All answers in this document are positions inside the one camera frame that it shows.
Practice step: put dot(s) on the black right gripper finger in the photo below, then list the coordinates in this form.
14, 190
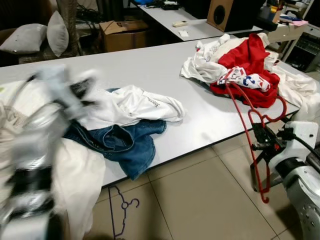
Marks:
269, 135
257, 132

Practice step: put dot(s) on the red plastic hanger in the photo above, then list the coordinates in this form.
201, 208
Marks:
265, 199

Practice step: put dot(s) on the white t-shirt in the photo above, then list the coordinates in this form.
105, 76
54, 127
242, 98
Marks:
135, 107

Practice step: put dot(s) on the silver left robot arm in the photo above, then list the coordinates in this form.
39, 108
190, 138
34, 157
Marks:
30, 145

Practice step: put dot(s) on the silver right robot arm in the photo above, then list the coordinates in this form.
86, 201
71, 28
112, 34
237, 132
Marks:
302, 200

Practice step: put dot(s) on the metal table leg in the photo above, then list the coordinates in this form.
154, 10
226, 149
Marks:
257, 184

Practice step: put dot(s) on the white red blue patterned garment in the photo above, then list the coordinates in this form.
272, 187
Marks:
245, 79

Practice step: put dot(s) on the brown cardboard box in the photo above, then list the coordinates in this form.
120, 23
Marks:
122, 40

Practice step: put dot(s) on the blue denim jeans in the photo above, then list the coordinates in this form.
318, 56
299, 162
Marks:
125, 145

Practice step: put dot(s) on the brown patterned curtain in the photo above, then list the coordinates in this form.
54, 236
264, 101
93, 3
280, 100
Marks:
70, 20

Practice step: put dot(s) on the black audio mixer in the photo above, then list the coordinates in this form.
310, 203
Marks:
305, 50

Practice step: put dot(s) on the crumpled red garment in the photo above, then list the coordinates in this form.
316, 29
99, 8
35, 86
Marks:
247, 55

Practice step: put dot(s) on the cream white garment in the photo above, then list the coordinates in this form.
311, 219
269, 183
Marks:
200, 70

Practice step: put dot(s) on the pink notepad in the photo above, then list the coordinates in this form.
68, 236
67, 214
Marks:
299, 23

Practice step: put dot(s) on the beige wooden shelf board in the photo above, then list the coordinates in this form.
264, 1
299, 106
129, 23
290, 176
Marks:
280, 34

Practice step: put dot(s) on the small white card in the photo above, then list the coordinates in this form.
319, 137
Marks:
183, 33

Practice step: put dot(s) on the small white remote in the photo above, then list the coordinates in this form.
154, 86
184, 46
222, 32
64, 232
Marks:
180, 23

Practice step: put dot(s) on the wooden loudspeaker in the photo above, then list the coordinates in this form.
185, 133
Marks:
225, 15

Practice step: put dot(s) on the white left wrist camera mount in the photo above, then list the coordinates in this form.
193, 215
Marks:
52, 85

